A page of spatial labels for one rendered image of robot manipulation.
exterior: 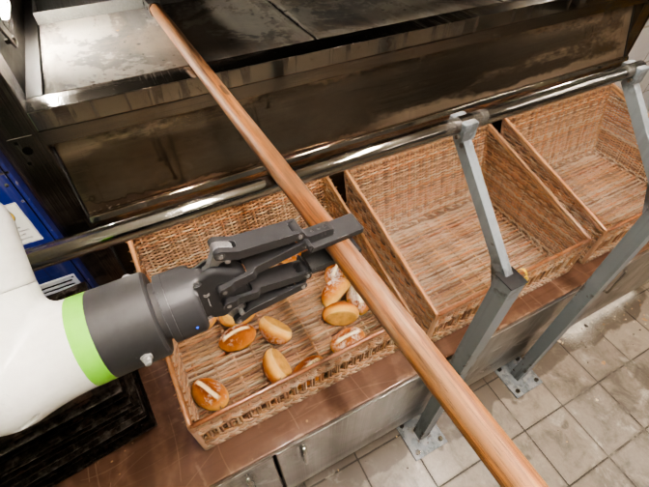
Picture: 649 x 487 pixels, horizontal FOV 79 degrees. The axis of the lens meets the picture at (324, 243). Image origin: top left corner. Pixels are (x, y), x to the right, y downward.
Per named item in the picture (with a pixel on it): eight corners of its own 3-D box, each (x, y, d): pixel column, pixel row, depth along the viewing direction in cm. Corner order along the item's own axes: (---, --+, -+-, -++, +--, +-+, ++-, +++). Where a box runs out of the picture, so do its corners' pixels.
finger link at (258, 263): (211, 273, 44) (206, 267, 43) (299, 228, 46) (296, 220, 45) (222, 300, 42) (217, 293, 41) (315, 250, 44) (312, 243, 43)
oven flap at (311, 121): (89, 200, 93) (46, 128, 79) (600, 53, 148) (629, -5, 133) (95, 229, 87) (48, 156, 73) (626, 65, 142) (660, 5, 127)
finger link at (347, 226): (299, 237, 46) (299, 232, 46) (351, 216, 49) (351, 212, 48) (311, 253, 45) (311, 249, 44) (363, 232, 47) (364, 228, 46)
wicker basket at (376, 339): (155, 296, 116) (120, 231, 96) (324, 231, 134) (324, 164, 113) (203, 456, 88) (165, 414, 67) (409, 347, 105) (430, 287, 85)
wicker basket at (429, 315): (337, 232, 133) (339, 166, 113) (465, 183, 151) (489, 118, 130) (424, 350, 105) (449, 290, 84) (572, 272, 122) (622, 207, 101)
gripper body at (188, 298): (141, 260, 40) (228, 229, 43) (165, 305, 47) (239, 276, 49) (157, 316, 36) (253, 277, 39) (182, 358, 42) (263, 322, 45)
